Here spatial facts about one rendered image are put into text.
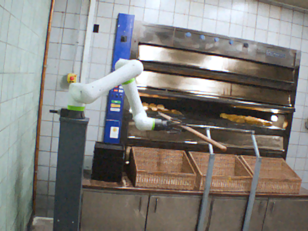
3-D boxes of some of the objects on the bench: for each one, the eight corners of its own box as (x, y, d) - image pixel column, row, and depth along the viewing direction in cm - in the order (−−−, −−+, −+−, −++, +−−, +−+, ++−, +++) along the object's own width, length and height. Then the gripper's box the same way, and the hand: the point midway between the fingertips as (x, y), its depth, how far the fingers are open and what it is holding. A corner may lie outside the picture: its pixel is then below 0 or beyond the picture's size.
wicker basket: (128, 172, 362) (131, 146, 359) (181, 176, 373) (184, 150, 370) (134, 186, 314) (137, 157, 312) (194, 190, 325) (199, 161, 323)
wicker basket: (234, 178, 385) (239, 154, 382) (278, 181, 395) (283, 157, 392) (253, 193, 338) (258, 165, 335) (300, 194, 348) (305, 168, 345)
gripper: (160, 114, 279) (189, 117, 284) (158, 134, 281) (186, 137, 286) (163, 115, 272) (192, 118, 277) (160, 136, 274) (189, 139, 279)
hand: (185, 128), depth 281 cm, fingers closed on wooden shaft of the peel, 3 cm apart
